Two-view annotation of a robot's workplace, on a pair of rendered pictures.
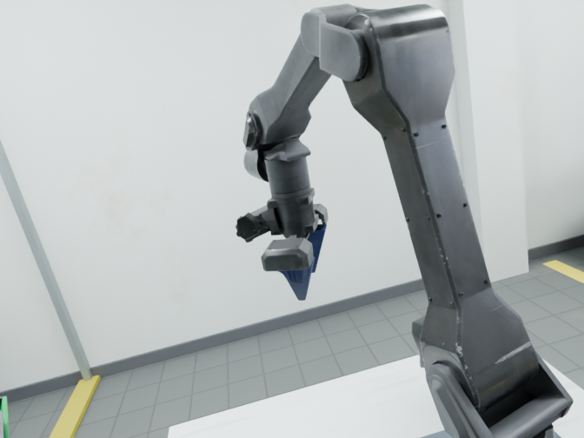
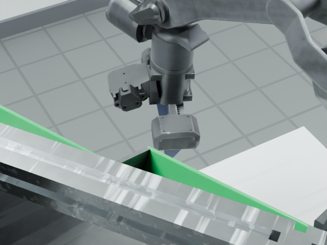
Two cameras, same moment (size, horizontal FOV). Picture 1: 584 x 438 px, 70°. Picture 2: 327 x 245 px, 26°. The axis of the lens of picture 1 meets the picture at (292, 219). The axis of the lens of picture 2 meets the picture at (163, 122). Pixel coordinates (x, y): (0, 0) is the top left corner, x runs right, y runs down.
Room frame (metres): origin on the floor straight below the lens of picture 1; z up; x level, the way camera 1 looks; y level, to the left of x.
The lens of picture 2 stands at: (-0.10, 0.30, 1.88)
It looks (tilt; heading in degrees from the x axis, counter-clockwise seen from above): 44 degrees down; 337
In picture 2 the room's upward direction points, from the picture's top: straight up
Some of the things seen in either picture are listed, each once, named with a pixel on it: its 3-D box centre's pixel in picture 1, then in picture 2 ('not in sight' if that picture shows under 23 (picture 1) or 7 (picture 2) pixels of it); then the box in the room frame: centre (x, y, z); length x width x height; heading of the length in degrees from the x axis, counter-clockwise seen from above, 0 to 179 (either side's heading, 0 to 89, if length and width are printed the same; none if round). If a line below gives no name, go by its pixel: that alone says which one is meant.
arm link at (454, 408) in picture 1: (494, 392); not in sight; (0.27, -0.13, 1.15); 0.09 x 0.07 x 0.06; 112
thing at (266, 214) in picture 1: (259, 219); (133, 85); (0.59, 0.05, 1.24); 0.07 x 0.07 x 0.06; 75
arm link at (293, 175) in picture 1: (286, 163); (173, 37); (0.58, -0.01, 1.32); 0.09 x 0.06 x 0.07; 22
